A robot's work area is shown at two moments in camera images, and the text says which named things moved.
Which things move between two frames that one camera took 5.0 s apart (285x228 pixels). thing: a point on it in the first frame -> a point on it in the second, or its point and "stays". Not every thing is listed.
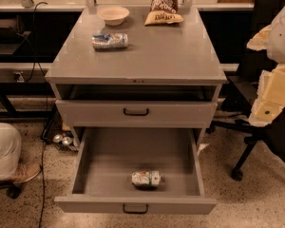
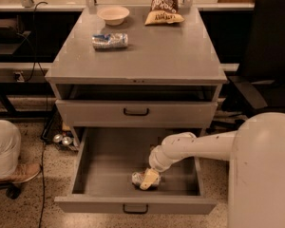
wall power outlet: x=19 y=77 stays
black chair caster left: x=13 y=192 stays
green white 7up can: x=146 y=180 stays
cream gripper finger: x=259 y=41 -> x=151 y=176
